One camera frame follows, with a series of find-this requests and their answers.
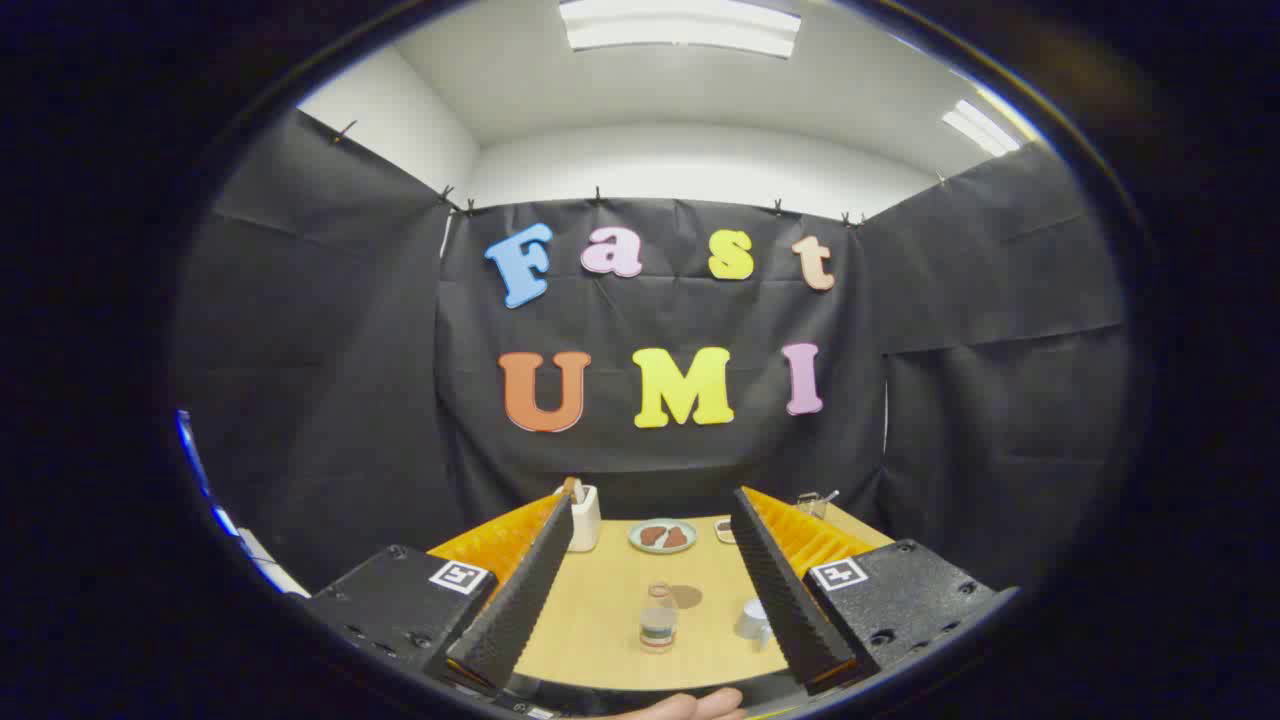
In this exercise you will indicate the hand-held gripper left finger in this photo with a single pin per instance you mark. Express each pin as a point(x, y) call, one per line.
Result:
point(520, 600)

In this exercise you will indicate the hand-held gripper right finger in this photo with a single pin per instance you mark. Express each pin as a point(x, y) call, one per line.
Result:
point(785, 600)

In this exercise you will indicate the white cup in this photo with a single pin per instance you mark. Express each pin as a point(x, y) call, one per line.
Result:
point(752, 620)

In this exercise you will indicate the round brown coaster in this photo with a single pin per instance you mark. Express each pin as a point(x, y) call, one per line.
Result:
point(688, 597)

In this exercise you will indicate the clear juice bottle red collar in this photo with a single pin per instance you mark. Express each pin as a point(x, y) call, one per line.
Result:
point(658, 618)

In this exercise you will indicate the wooden table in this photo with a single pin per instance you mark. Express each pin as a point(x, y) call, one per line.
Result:
point(600, 640)

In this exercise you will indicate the white divided dish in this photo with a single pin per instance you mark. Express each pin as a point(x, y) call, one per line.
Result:
point(724, 531)

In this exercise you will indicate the metal mesh holder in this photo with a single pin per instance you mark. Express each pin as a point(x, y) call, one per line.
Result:
point(810, 504)

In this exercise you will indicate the white toaster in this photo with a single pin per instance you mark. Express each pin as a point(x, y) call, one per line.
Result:
point(585, 522)

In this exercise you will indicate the bread slice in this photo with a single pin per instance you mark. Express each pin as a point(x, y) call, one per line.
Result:
point(572, 488)

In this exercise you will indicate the green plate with meat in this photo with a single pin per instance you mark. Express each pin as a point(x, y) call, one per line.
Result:
point(662, 536)

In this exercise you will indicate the black backdrop cloth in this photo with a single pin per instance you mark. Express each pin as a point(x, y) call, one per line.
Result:
point(350, 400)

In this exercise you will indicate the small ceiling light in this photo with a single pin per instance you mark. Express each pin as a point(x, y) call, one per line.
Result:
point(980, 127)

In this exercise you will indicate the long ceiling light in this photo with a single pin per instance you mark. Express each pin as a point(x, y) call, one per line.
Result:
point(680, 25)

